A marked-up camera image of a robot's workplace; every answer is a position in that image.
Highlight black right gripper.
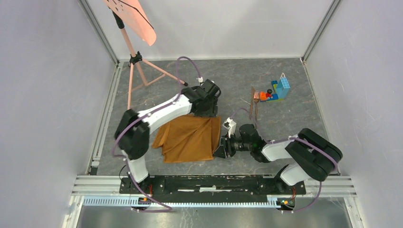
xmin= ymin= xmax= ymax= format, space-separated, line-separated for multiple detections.
xmin=212 ymin=131 xmax=252 ymax=159

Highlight orange cloth napkin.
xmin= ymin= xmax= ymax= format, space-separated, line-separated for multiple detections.
xmin=152 ymin=114 xmax=221 ymax=163

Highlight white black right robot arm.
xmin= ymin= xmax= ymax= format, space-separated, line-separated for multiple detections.
xmin=213 ymin=124 xmax=343 ymax=194

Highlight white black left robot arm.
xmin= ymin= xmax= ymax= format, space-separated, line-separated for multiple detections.
xmin=112 ymin=79 xmax=221 ymax=194

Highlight colourful toy brick build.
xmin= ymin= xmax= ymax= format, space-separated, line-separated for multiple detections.
xmin=259 ymin=72 xmax=291 ymax=102

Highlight pink music stand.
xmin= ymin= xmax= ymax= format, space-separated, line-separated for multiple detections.
xmin=102 ymin=0 xmax=190 ymax=111

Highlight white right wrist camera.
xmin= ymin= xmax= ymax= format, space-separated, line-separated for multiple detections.
xmin=222 ymin=117 xmax=236 ymax=138

